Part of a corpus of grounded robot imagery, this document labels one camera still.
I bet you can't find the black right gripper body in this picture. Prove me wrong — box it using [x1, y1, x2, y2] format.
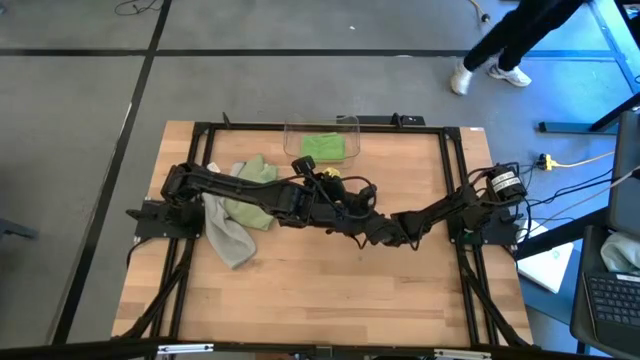
[344, 175, 389, 226]

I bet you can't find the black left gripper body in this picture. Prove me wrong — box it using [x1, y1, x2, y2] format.
[291, 155, 351, 236]

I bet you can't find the bright green microfiber towel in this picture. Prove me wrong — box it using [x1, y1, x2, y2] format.
[299, 132, 347, 164]

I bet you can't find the pale green microfiber towel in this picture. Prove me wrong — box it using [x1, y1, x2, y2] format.
[223, 154, 279, 231]

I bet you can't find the grey microfiber towel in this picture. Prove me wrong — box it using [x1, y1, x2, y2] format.
[202, 162, 257, 271]

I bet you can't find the clear plastic bin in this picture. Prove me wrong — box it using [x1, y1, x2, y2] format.
[283, 113, 361, 169]

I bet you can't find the black clamp bar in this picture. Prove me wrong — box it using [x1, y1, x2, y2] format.
[335, 113, 427, 127]

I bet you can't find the white flat box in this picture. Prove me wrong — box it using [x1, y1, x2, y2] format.
[516, 227, 576, 295]

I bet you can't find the person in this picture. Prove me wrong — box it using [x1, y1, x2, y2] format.
[449, 0, 586, 96]

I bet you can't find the grey flat panel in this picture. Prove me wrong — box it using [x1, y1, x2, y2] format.
[607, 108, 640, 239]

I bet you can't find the pale crumpled cloth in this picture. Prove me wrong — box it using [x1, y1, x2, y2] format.
[599, 232, 640, 276]

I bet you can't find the dark grey laptop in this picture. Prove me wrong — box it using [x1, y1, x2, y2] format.
[569, 224, 640, 359]

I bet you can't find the black crossbar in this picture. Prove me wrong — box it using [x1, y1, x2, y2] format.
[0, 338, 640, 360]

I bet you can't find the grey floor object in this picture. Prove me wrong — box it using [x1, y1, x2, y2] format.
[0, 217, 40, 240]

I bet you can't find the black aluminium table frame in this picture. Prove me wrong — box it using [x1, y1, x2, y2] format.
[112, 112, 536, 351]

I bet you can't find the silver metal bracket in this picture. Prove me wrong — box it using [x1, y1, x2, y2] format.
[433, 348, 493, 360]
[157, 342, 215, 356]

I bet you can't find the yellow power cable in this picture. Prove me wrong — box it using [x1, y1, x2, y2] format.
[537, 150, 616, 172]

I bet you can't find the dark desk leg frame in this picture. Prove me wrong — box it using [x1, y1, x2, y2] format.
[538, 0, 640, 135]

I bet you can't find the black power cable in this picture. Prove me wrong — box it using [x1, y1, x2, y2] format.
[519, 164, 614, 211]

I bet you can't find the white cable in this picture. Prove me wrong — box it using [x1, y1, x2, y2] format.
[529, 169, 640, 226]

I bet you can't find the thin black floor cable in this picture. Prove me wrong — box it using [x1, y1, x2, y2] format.
[114, 0, 164, 16]

